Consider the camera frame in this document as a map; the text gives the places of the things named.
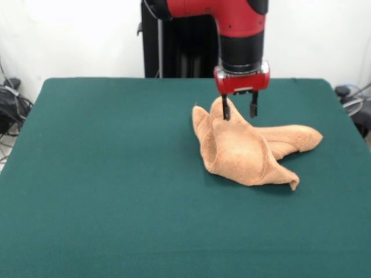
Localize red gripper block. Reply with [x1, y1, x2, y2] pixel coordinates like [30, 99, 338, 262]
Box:
[213, 60, 272, 121]

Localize black cable tangle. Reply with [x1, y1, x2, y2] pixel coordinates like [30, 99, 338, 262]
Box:
[334, 83, 371, 140]
[0, 77, 35, 138]

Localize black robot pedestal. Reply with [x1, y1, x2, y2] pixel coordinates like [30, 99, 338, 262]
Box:
[136, 0, 224, 79]

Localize tan terry towel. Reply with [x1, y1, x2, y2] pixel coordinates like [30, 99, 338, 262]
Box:
[192, 97, 323, 191]

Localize dark green table cloth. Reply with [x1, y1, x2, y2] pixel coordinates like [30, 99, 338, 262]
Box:
[0, 77, 371, 278]

